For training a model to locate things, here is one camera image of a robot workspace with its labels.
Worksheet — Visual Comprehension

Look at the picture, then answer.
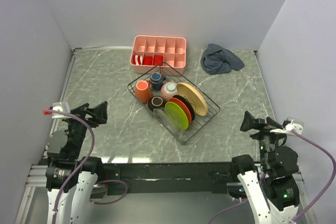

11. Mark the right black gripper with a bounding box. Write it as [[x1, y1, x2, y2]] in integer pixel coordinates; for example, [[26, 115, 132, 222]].
[[240, 109, 290, 170]]

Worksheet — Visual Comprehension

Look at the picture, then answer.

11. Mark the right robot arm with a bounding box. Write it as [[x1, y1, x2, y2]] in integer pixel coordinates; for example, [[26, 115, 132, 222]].
[[230, 111, 300, 223]]

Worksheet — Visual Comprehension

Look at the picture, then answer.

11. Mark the orange mug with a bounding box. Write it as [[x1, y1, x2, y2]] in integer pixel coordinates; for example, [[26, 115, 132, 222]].
[[135, 80, 152, 103]]

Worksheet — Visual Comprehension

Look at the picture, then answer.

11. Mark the lime green plate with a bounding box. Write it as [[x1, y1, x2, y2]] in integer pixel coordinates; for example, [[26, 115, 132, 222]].
[[165, 102, 189, 130]]

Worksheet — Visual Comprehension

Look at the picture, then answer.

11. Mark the black plate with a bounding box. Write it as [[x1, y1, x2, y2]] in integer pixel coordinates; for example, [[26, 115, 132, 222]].
[[173, 95, 195, 121]]

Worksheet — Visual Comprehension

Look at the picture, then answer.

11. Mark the grey crumpled cloth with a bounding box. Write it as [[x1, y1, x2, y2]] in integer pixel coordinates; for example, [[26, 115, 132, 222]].
[[201, 44, 245, 75]]

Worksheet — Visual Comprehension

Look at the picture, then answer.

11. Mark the red roll middle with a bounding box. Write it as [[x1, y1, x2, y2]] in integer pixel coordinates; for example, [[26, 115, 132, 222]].
[[143, 56, 153, 66]]

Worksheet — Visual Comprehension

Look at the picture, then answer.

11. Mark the pink compartment organizer box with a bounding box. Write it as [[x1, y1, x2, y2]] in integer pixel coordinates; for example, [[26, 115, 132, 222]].
[[130, 35, 186, 76]]

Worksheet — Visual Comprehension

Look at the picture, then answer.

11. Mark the orange plate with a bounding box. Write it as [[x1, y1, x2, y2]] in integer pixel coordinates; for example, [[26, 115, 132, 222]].
[[168, 97, 192, 124]]

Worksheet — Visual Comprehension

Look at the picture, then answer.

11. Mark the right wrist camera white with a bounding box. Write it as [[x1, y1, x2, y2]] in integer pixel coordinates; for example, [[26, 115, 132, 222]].
[[270, 118, 304, 135]]

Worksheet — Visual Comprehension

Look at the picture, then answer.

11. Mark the black bowl gold rim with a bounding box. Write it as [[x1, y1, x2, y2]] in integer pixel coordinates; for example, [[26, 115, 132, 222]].
[[147, 96, 166, 112]]

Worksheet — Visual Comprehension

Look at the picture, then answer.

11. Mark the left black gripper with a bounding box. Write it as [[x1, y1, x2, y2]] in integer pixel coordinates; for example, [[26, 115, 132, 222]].
[[63, 100, 107, 157]]

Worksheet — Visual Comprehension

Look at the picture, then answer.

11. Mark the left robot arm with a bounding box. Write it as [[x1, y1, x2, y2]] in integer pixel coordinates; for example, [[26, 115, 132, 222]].
[[43, 101, 108, 223]]

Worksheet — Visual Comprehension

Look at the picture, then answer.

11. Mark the red white striped roll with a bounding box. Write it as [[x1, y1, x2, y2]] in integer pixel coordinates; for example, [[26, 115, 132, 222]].
[[133, 55, 143, 66]]

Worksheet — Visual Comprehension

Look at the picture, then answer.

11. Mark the red roll right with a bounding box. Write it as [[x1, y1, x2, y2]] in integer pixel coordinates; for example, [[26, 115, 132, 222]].
[[153, 55, 163, 66]]

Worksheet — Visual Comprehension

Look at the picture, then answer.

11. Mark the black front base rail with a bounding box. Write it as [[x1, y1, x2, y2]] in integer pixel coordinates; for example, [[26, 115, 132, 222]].
[[103, 162, 239, 194]]

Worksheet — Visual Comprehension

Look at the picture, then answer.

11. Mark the clear glass plate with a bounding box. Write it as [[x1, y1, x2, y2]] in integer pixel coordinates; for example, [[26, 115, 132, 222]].
[[153, 108, 168, 126], [158, 108, 177, 133]]

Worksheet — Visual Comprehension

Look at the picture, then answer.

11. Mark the dark blue cup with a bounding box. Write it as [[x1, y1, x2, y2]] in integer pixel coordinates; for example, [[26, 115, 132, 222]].
[[150, 72, 166, 91]]

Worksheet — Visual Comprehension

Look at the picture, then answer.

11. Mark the tan wooden plate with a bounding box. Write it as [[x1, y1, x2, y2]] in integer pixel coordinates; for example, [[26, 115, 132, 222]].
[[176, 82, 208, 116]]

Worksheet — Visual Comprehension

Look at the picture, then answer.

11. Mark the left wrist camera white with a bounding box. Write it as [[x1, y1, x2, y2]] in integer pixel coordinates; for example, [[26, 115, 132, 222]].
[[43, 101, 70, 120]]

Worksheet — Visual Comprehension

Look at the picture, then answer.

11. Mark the pink patterned bowl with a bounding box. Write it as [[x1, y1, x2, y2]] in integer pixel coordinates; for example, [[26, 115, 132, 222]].
[[160, 81, 178, 102]]

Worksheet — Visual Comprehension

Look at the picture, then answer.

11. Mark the black wire dish rack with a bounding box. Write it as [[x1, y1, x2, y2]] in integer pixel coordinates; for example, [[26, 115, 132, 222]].
[[127, 62, 220, 145]]

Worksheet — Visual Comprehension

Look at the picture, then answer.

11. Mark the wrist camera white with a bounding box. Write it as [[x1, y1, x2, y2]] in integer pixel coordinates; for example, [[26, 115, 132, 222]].
[[270, 118, 304, 135], [43, 101, 70, 120]]

